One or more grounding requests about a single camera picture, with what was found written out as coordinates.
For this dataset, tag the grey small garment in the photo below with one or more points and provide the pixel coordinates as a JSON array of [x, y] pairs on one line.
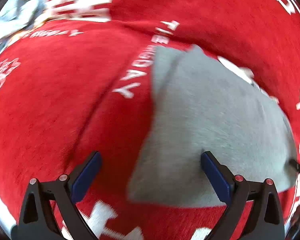
[[199, 105]]

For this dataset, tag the red printed blanket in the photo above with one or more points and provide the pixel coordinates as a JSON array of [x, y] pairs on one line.
[[81, 82]]

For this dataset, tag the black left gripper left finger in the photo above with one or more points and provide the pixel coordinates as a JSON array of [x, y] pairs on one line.
[[37, 220]]

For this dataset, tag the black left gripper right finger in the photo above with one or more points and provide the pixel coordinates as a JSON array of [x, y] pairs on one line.
[[265, 219]]

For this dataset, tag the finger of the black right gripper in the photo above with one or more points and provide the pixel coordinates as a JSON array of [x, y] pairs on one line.
[[294, 164]]

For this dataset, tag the white floral crumpled clothes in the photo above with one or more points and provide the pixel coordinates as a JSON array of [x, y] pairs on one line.
[[18, 15]]

